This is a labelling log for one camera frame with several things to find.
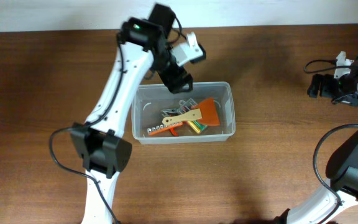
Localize clear case coloured tubes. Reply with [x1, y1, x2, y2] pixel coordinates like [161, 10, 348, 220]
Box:
[177, 98, 207, 134]

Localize small red-handled pliers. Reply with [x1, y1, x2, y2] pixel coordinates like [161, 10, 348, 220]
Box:
[161, 109, 178, 136]

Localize orange scraper wooden handle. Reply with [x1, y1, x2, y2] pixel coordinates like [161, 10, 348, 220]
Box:
[162, 98, 220, 126]

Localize orange socket bit rail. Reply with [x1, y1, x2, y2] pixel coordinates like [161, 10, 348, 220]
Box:
[147, 122, 183, 136]

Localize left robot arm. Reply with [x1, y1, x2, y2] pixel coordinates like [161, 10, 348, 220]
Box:
[70, 4, 193, 223]

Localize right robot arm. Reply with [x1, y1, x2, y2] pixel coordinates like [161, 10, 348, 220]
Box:
[273, 52, 358, 224]

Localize clear plastic container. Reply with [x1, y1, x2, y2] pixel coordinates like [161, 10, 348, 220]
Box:
[131, 82, 236, 144]

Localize right black cable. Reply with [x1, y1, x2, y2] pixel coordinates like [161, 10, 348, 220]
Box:
[303, 58, 358, 224]

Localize black cable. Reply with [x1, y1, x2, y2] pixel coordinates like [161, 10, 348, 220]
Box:
[48, 15, 188, 224]
[303, 58, 358, 224]

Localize left black cable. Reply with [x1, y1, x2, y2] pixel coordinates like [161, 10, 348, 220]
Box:
[48, 15, 188, 224]

